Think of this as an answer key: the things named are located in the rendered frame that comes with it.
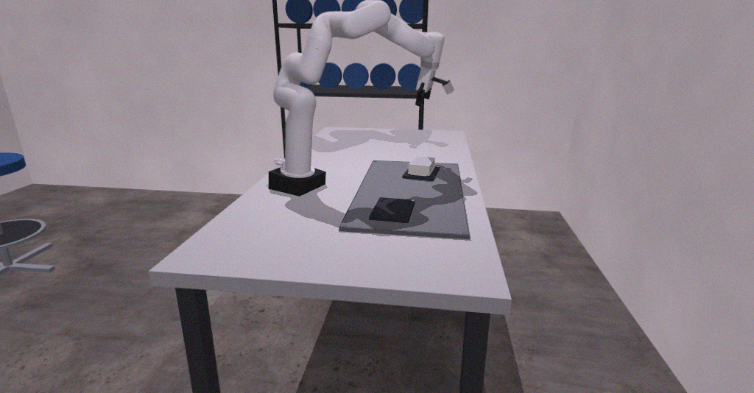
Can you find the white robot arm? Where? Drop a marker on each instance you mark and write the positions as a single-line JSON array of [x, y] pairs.
[[369, 16]]

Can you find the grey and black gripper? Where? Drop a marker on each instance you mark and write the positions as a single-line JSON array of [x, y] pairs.
[[424, 83]]

